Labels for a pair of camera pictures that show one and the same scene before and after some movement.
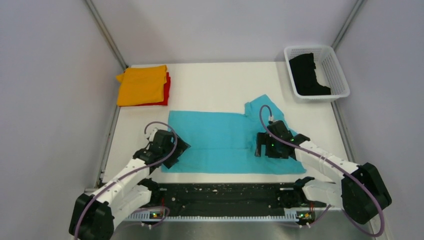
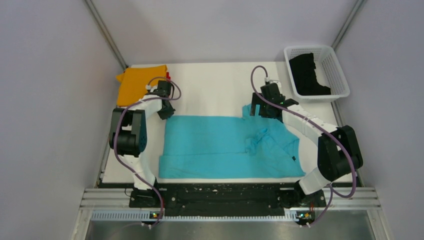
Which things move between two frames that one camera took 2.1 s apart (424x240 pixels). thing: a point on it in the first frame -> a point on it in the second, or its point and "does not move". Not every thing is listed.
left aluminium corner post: x=107 y=34 does not move
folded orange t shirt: x=141 y=85 does not move
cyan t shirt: x=226 y=143 does not move
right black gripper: x=264 y=138 -> x=256 y=101
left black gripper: x=181 y=147 -> x=169 y=112
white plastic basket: x=329 y=71 does not move
